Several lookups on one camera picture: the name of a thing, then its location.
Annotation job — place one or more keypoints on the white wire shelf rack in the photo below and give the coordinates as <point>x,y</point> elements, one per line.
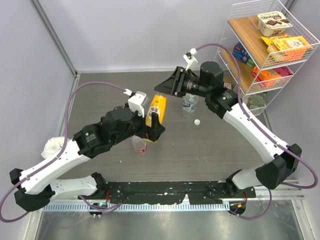
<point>264,47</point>

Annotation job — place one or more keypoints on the white crumpled cloth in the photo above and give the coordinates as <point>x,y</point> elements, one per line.
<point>53,146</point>

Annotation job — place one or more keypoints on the white blue bottle cap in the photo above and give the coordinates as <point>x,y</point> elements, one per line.
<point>197,122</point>

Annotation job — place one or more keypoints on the white slotted cable duct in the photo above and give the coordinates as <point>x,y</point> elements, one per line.
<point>78,206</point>

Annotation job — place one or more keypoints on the red cap clear bottle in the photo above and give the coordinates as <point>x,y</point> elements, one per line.
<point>139,144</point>

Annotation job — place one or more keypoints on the clear glass jar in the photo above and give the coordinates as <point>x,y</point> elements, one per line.
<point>257,103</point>

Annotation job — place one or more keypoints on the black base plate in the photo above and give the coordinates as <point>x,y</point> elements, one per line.
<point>169,192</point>

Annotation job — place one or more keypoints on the orange yellow snack box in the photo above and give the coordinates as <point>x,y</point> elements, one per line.
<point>286,47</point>

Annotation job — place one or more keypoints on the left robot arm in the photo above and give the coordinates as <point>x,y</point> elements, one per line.
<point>39,185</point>

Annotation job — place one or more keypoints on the Chobani yogurt cup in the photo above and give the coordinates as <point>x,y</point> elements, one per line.
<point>272,23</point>

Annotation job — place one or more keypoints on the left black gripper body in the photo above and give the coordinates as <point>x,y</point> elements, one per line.
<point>140,124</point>

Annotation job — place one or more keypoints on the blue snack box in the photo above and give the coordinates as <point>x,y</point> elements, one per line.
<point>242,55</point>

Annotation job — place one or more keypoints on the yellow juice bottle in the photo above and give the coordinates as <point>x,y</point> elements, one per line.
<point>158,106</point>

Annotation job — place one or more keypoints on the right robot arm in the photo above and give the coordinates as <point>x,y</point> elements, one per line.
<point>280,159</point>

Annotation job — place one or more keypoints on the clear Pocari water bottle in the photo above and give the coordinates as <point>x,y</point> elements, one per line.
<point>189,105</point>

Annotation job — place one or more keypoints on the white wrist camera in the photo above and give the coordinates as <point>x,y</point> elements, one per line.
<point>190,59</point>
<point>137,101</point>

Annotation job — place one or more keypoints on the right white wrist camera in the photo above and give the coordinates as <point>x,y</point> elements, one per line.
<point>190,59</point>

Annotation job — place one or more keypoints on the orange red snack pack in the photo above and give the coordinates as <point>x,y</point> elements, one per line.
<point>269,77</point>

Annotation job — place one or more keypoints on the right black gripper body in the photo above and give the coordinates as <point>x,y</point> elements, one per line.
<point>187,84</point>

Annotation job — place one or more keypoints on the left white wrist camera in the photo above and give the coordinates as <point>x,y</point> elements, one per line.
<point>137,101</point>

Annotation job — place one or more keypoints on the white pink snack bag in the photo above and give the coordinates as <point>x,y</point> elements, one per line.
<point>228,85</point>

